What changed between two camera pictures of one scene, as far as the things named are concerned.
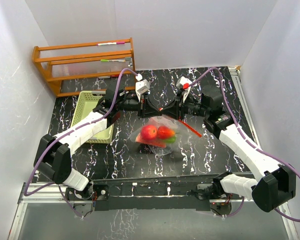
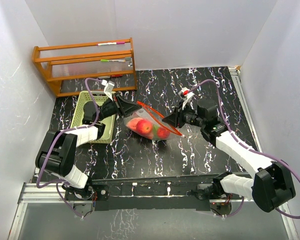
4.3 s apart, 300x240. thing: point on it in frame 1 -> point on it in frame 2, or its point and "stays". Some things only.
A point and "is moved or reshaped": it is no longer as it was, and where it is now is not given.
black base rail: (178, 193) stays
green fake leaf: (170, 140) -> (155, 128)
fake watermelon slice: (141, 139) -> (132, 123)
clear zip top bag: (161, 135) is moved or reshaped
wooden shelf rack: (107, 65) stays
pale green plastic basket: (86, 101) stays
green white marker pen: (111, 60) stays
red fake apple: (148, 132) -> (144, 127)
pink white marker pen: (110, 43) stays
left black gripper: (145, 108) -> (126, 107)
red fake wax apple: (163, 132) is moved or reshaped
